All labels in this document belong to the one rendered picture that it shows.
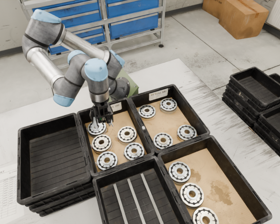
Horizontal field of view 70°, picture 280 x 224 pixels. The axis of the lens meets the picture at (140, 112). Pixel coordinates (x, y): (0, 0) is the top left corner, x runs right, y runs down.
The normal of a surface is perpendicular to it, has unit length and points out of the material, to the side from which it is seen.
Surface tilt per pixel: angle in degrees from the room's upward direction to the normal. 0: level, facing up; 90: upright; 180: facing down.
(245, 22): 90
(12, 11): 90
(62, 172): 0
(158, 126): 0
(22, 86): 0
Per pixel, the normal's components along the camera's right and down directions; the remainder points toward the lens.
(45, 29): 0.46, 0.52
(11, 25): 0.42, 0.69
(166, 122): -0.03, -0.65
